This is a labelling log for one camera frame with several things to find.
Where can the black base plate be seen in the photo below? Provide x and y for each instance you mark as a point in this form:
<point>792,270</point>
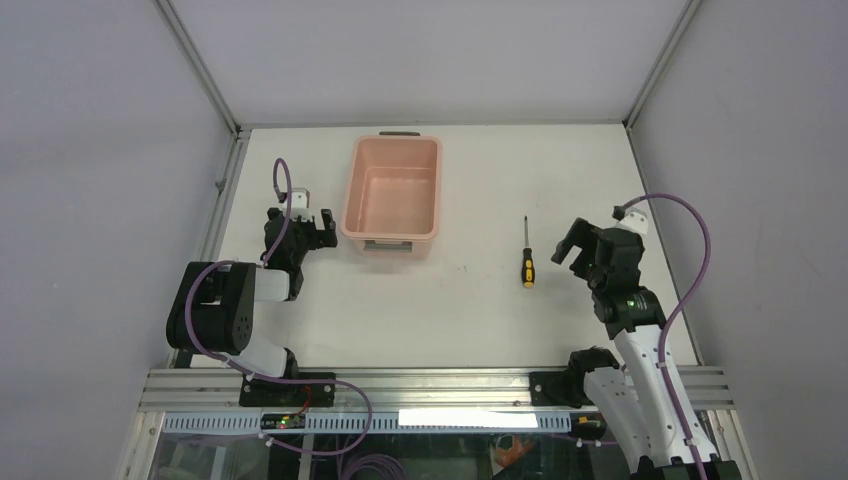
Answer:
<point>286,392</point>
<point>555,388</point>

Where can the pink plastic bin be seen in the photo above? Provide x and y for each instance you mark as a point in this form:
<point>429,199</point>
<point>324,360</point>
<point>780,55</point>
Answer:
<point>393,200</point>

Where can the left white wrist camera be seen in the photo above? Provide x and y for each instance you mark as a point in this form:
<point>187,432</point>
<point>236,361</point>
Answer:
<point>299,198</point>

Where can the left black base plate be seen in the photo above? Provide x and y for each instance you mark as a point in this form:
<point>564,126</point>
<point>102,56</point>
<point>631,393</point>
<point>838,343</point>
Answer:
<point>286,392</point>

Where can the orange object under table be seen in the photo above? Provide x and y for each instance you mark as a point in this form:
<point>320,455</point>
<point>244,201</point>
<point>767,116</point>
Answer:
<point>508,449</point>

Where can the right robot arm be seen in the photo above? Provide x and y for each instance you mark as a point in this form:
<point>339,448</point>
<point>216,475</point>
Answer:
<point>636,387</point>

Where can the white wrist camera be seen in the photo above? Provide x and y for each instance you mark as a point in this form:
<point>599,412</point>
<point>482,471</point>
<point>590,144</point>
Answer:
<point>631,219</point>
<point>299,198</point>

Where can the yellow black screwdriver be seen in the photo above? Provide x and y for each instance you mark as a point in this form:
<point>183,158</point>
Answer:
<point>528,267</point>

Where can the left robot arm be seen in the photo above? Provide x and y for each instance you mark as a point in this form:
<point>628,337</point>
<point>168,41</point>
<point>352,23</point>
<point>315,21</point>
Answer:
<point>213,311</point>

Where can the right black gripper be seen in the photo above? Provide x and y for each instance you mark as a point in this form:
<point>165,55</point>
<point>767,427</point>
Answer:
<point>582,235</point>

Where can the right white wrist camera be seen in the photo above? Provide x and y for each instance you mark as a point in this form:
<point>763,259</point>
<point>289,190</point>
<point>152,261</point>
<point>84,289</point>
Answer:
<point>631,219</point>

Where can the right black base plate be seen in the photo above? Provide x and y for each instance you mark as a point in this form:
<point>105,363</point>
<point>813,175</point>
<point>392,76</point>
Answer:
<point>555,388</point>

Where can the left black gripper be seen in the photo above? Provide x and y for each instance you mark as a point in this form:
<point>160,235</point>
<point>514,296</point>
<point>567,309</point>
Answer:
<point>309,226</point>

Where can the slotted cable duct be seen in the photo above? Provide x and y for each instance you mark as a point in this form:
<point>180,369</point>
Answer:
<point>405,421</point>

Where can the aluminium front rail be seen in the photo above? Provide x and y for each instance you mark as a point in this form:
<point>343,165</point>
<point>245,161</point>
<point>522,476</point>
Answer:
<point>386,390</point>

